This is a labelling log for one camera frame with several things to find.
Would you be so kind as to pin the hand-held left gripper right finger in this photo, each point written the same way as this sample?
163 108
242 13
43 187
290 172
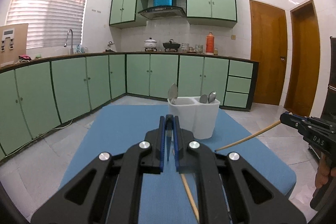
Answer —
177 158

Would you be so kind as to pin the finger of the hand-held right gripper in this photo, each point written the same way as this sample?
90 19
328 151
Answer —
291 123
315 120

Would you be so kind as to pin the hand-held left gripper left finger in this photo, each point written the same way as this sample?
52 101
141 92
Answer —
163 155

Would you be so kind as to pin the black chopstick gold band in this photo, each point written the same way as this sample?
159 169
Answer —
168 142

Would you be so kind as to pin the light wooden chopstick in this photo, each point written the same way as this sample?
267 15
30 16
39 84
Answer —
249 135
189 196

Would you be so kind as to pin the white two-compartment utensil holder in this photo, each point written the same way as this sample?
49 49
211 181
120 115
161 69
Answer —
204 121

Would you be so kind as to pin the plain silver spoon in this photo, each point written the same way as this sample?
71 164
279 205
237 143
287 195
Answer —
212 96

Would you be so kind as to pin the person's right hand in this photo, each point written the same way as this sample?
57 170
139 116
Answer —
324 174

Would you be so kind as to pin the blue tablecloth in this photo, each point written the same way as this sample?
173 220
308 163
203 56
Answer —
126 129

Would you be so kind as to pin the brown wooden door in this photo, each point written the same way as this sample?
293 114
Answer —
267 56
304 61

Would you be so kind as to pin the green base cabinet unit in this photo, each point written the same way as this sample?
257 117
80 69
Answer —
162 74

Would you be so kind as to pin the small glass jar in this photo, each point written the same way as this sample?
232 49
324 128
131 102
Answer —
216 51

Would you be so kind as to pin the stacked bowls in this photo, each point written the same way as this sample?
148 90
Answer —
185 47

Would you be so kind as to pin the black wok with lid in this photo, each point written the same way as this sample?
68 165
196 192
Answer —
171 45

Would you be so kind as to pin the white cooking pot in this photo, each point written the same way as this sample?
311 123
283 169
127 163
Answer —
150 44

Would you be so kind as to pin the orange thermos flask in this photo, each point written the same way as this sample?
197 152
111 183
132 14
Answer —
209 44

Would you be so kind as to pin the black range hood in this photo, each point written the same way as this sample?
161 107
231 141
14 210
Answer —
161 12

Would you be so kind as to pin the chrome kitchen faucet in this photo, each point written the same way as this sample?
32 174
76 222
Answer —
71 43

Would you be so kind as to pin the red cloth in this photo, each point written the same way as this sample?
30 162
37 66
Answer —
25 57

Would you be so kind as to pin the cardboard box white label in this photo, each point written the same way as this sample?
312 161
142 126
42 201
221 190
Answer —
21 40

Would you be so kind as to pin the white window blind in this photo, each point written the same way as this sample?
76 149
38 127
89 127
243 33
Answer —
47 8

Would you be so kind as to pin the wall hook row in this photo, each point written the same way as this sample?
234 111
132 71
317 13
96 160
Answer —
96 11

